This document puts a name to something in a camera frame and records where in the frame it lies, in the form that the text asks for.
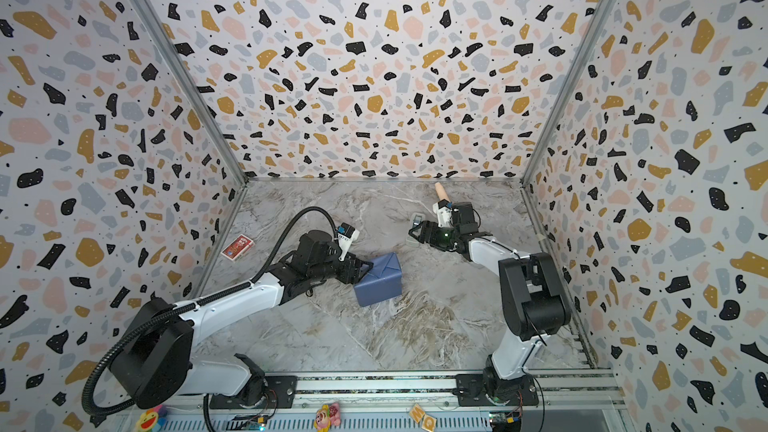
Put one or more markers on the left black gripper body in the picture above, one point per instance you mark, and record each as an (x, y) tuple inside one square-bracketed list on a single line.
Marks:
[(331, 269)]

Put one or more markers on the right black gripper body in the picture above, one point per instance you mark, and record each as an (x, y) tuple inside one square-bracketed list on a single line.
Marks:
[(431, 232)]

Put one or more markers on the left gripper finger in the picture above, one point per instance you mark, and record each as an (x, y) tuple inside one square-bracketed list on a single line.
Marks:
[(359, 265), (351, 277)]

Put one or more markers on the blue wrapping paper sheet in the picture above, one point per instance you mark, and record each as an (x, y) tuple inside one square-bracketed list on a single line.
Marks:
[(382, 282)]

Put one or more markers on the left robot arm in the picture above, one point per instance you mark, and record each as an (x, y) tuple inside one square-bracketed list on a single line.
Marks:
[(157, 360)]

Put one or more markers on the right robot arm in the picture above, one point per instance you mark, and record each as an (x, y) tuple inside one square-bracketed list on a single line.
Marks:
[(533, 299)]

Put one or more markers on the red playing card deck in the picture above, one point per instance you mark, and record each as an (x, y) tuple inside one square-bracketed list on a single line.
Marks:
[(237, 247)]

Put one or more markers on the pink yellow sticker toy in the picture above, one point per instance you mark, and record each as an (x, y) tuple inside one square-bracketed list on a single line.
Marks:
[(328, 416)]

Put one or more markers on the orange square sticker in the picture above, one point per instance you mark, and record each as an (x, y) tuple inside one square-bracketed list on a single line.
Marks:
[(427, 422)]

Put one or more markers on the colourful round sticker toy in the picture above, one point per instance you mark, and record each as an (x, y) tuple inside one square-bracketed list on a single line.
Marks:
[(152, 420)]

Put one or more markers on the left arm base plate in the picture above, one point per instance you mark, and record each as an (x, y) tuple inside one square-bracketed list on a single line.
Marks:
[(267, 394)]

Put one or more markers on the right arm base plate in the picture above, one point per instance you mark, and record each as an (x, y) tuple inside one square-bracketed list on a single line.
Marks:
[(486, 389)]

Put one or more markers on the aluminium mounting rail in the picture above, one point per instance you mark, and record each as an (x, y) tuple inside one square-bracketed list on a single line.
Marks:
[(545, 400)]

